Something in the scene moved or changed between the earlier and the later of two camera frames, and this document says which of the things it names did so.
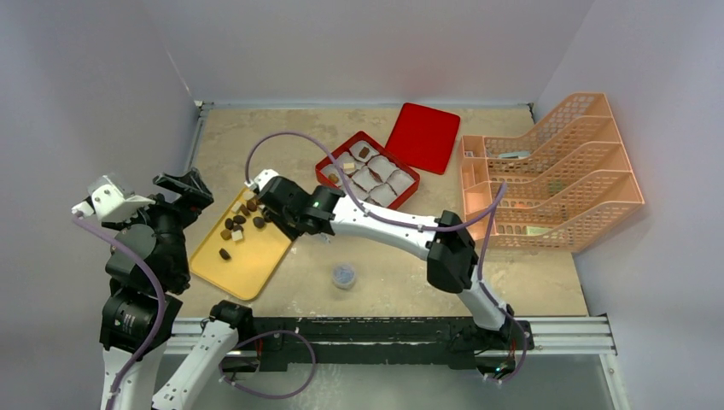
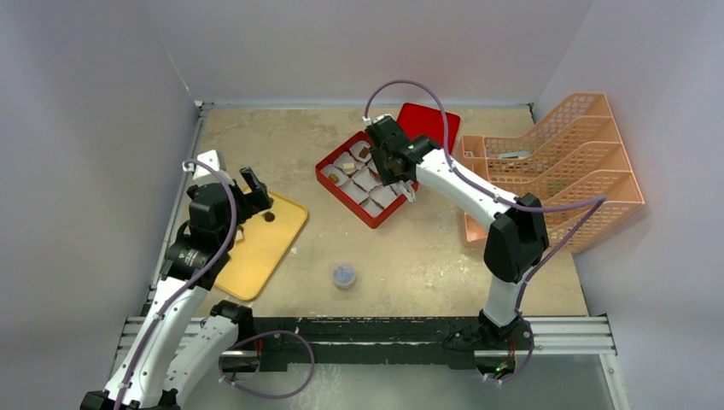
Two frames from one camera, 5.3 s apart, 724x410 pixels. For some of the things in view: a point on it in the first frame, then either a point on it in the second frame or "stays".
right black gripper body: x=272 y=208 to x=389 y=164
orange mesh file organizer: x=557 y=186 stays
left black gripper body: x=172 y=218 to x=244 y=206
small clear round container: x=344 y=276 stays
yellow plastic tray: x=243 y=248 stays
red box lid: x=425 y=136 stays
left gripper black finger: x=190 y=182 to x=259 y=194
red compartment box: x=372 y=172 stays
